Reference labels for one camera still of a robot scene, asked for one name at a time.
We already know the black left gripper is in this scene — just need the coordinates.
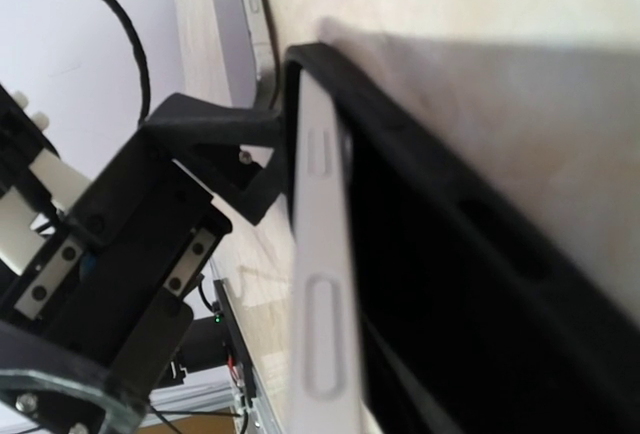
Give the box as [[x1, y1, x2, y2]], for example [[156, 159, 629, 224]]
[[1, 133, 231, 433]]

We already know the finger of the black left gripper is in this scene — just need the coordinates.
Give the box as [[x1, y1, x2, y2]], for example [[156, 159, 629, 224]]
[[141, 94, 288, 226]]

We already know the small silver-edged phone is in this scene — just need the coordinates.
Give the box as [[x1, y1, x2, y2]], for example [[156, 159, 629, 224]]
[[286, 71, 364, 433]]

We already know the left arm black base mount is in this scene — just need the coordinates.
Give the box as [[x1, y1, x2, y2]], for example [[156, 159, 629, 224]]
[[213, 280, 257, 407]]

